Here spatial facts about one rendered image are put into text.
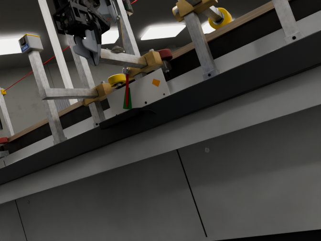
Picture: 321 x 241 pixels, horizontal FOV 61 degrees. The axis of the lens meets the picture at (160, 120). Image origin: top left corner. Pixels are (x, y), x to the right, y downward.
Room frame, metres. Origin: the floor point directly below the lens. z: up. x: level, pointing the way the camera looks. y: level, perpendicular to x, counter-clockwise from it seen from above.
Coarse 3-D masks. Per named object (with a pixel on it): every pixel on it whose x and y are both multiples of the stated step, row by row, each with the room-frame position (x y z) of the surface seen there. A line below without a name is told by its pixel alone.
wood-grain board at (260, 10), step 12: (288, 0) 0.89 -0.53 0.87; (252, 12) 0.94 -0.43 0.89; (264, 12) 0.92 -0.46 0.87; (228, 24) 0.99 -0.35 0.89; (240, 24) 0.97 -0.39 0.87; (216, 36) 1.01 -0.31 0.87; (180, 48) 1.09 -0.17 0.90; (192, 48) 1.06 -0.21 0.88; (72, 108) 1.42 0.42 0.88; (24, 132) 1.63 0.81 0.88
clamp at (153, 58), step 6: (150, 54) 0.92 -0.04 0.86; (156, 54) 0.93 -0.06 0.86; (150, 60) 0.92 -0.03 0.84; (156, 60) 0.92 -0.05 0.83; (150, 66) 0.92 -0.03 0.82; (156, 66) 0.95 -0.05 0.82; (132, 72) 0.96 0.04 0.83; (138, 72) 0.95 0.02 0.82; (144, 72) 0.97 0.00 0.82; (132, 78) 1.00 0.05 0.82
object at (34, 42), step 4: (24, 36) 1.19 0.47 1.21; (28, 36) 1.18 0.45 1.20; (32, 36) 1.20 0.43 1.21; (36, 36) 1.22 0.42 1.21; (28, 40) 1.18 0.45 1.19; (32, 40) 1.20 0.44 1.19; (36, 40) 1.22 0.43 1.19; (40, 40) 1.23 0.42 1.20; (20, 44) 1.21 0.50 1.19; (24, 44) 1.19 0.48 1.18; (28, 44) 1.18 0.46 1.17; (32, 44) 1.19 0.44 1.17; (36, 44) 1.21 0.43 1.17; (40, 44) 1.23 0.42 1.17; (28, 48) 1.18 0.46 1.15; (32, 48) 1.19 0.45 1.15; (36, 48) 1.20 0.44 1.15; (40, 48) 1.22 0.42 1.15; (24, 52) 1.20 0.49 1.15; (28, 52) 1.21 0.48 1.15
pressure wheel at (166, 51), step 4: (160, 52) 1.05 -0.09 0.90; (164, 52) 1.05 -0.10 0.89; (168, 52) 1.06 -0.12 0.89; (160, 56) 1.05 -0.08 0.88; (164, 56) 1.05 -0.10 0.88; (168, 56) 1.05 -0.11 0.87; (164, 60) 1.07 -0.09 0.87; (168, 60) 1.10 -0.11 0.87; (168, 72) 1.08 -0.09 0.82; (168, 76) 1.08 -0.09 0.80
